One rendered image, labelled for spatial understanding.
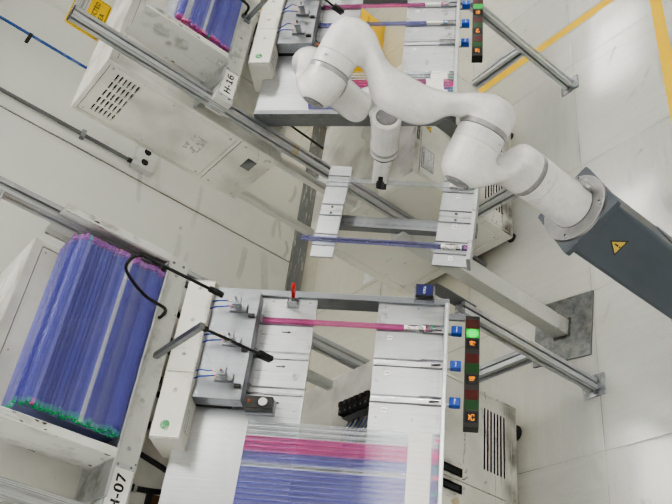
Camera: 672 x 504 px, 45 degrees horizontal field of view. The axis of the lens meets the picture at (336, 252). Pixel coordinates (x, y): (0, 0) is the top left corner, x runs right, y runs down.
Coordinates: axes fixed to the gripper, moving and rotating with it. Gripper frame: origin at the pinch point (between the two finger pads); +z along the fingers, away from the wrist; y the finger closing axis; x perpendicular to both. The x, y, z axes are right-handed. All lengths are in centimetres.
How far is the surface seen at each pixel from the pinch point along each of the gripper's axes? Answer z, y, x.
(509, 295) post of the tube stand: 36, 13, 47
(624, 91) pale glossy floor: 40, -89, 86
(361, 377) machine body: 45, 48, 3
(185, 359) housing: -3, 70, -43
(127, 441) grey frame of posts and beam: -7, 95, -50
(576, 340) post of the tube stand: 53, 17, 74
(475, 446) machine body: 51, 62, 43
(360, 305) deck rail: 5.1, 41.1, 0.4
